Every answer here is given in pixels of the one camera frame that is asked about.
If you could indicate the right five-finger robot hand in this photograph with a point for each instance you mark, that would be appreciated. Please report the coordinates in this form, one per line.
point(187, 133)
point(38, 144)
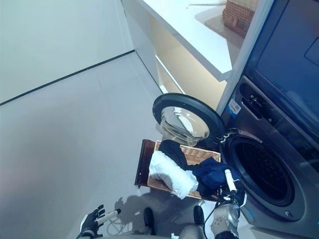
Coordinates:
point(230, 196)

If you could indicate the left five-finger robot hand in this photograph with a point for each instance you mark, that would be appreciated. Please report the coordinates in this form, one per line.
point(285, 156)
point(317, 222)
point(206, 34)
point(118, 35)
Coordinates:
point(89, 224)

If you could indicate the blue garment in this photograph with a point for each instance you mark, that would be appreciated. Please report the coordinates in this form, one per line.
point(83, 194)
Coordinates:
point(214, 174)

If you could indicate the dark grey washing machine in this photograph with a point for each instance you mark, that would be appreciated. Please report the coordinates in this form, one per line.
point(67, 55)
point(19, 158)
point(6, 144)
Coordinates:
point(274, 139)

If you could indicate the black right robot foot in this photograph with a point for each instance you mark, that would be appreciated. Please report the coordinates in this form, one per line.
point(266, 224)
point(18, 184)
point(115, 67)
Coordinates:
point(199, 215)

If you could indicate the silver robot torso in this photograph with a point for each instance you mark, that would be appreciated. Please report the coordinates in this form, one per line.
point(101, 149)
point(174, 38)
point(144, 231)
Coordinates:
point(189, 234)

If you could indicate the white garment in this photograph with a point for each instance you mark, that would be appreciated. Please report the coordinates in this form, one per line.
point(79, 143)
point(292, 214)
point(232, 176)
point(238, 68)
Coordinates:
point(169, 174)

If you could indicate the dark navy garment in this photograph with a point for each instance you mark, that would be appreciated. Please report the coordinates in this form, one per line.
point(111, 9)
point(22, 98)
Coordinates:
point(172, 154)

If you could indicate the round glass washer door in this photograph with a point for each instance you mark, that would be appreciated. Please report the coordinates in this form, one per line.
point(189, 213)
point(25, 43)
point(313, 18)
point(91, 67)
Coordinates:
point(184, 124)

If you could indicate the blue white barcode sticker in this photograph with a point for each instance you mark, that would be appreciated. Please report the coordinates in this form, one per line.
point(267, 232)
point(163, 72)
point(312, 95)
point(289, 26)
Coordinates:
point(234, 108)

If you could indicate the dark stacked dryer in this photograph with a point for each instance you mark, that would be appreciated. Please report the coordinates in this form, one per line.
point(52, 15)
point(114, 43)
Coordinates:
point(286, 62)

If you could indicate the white counter cabinet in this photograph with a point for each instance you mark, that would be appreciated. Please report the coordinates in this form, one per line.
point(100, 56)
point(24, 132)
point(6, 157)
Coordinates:
point(179, 25)

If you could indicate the wide wicker basket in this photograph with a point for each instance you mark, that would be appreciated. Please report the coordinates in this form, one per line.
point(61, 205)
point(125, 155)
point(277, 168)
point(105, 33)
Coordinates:
point(239, 10)

